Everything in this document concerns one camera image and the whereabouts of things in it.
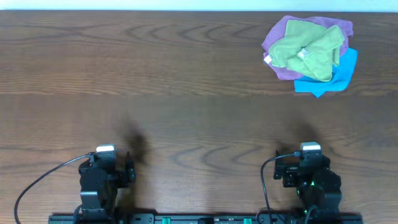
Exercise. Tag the purple cloth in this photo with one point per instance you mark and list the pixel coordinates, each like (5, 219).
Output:
(278, 32)

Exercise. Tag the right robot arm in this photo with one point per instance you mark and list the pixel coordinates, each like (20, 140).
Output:
(317, 186)

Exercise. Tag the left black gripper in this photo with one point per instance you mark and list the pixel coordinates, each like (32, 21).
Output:
(129, 173)

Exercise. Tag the green cloth on pile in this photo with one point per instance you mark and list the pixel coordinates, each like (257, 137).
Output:
(298, 35)

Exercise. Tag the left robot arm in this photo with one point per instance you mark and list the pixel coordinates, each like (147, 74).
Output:
(100, 180)

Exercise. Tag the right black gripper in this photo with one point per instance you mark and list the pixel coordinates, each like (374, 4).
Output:
(289, 171)

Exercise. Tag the green cloth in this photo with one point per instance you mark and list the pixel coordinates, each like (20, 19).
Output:
(317, 59)
(298, 35)

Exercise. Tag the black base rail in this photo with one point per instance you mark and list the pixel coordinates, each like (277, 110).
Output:
(149, 218)

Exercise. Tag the blue cloth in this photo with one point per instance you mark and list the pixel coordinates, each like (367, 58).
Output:
(341, 77)

